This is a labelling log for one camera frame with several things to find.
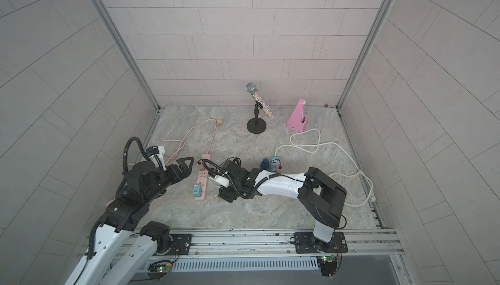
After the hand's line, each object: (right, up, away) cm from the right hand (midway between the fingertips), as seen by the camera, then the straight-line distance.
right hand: (225, 187), depth 83 cm
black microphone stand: (+13, +26, +25) cm, 38 cm away
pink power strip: (-11, +3, +4) cm, 12 cm away
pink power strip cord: (-26, +13, +13) cm, 32 cm away
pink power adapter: (+24, +8, 0) cm, 25 cm away
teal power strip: (+22, +8, +8) cm, 25 cm away
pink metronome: (+35, +29, +19) cm, 49 cm away
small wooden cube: (-8, +28, +25) cm, 38 cm away
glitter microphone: (+11, +43, +4) cm, 45 cm away
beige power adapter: (-5, +13, -18) cm, 23 cm away
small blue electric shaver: (+17, +9, +6) cm, 20 cm away
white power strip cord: (+35, +16, +16) cm, 42 cm away
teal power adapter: (-11, 0, -5) cm, 12 cm away
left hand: (-11, +14, -10) cm, 20 cm away
